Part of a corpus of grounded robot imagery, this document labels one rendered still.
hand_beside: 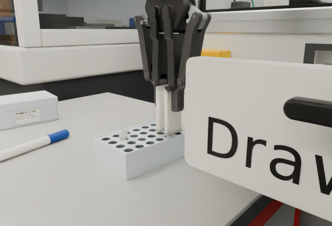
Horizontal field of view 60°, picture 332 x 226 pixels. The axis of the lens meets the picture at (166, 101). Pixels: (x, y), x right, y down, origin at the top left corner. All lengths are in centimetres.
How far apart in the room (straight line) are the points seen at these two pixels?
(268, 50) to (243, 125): 36
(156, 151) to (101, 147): 8
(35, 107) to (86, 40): 38
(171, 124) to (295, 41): 29
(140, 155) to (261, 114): 20
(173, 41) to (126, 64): 69
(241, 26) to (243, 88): 39
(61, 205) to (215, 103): 21
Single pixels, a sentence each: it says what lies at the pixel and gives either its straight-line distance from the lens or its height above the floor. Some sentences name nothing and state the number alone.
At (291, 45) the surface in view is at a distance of 58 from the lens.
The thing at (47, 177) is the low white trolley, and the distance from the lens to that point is 43.
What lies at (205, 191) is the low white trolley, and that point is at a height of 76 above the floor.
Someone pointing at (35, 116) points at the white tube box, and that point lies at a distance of 66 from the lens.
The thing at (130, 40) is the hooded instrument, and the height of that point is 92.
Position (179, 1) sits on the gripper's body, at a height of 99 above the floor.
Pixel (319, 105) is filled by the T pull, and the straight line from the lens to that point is 19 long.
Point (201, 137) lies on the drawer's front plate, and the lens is 28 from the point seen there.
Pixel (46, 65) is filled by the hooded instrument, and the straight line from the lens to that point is 91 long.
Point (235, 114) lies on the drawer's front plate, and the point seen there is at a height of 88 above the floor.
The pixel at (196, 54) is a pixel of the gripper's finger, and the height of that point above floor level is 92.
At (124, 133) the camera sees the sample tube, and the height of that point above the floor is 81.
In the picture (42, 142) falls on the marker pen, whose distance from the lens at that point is 53.
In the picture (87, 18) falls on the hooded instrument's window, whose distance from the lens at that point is 100.
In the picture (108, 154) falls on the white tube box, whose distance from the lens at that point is 42.
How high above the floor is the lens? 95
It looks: 14 degrees down
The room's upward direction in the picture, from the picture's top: straight up
